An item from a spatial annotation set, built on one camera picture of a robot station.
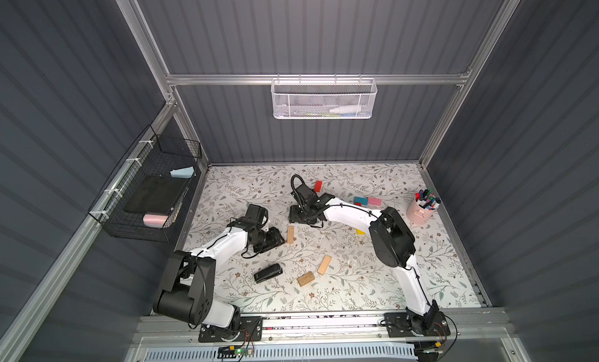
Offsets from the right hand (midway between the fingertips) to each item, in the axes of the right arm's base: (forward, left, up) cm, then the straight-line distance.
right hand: (291, 220), depth 94 cm
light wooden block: (-4, +1, -5) cm, 6 cm away
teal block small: (+14, -32, -4) cm, 35 cm away
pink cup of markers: (+2, -52, +4) cm, 52 cm away
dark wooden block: (-22, -6, -4) cm, 23 cm away
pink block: (+13, -38, -5) cm, 41 cm away
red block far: (+22, -12, -4) cm, 25 cm away
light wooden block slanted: (-17, -13, -4) cm, 22 cm away
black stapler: (-21, +7, -2) cm, 22 cm away
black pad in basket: (-8, +39, +28) cm, 48 cm away
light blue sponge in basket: (+5, +37, +23) cm, 44 cm away
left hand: (-10, +3, 0) cm, 11 cm away
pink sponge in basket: (-16, +36, +27) cm, 48 cm away
